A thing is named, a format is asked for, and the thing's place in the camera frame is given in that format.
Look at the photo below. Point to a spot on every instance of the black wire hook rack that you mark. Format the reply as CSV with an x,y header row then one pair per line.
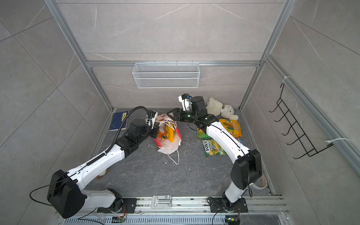
x,y
295,128

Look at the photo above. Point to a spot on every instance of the green snack bag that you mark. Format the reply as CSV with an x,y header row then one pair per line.
x,y
202,135

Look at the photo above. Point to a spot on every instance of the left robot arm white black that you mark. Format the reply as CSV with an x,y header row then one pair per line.
x,y
67,192

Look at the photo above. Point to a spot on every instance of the brown white plush dog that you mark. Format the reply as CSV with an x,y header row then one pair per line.
x,y
103,173

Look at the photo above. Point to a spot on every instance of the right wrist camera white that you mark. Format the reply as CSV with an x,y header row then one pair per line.
x,y
185,100

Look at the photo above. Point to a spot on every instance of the white plush teddy bear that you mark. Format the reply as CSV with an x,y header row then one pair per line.
x,y
216,108

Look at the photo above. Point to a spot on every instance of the red white paper gift bag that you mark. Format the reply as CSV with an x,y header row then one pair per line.
x,y
166,147

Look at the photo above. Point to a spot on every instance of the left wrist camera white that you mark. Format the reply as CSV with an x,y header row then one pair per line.
x,y
151,117

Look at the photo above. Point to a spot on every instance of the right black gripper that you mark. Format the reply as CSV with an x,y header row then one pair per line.
x,y
177,114

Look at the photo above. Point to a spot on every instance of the yellow snack bag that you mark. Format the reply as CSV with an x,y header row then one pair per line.
x,y
233,127

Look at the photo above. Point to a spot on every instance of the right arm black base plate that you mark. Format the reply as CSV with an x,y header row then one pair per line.
x,y
221,205

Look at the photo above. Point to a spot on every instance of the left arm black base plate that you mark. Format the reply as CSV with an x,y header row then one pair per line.
x,y
125,205

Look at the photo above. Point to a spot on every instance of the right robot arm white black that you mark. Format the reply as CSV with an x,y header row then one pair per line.
x,y
247,164

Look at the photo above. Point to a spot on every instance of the orange snack packet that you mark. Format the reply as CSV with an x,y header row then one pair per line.
x,y
161,135

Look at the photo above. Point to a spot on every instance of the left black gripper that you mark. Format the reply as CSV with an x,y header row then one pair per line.
x,y
154,130

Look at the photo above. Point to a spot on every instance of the masking tape roll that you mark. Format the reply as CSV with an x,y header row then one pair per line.
x,y
264,184

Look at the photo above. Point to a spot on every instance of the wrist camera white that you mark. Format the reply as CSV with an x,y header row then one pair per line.
x,y
151,117
185,100

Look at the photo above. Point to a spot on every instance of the blue book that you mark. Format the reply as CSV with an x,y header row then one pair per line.
x,y
117,120

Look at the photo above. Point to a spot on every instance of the Fox's spring tea bag green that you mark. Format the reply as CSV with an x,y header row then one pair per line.
x,y
212,148

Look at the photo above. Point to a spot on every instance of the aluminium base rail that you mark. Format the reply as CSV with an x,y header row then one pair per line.
x,y
188,210

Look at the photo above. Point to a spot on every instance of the white wire mesh basket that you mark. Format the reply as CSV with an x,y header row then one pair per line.
x,y
151,75

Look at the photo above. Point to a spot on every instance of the small yellow snack packet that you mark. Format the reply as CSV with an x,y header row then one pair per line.
x,y
169,130

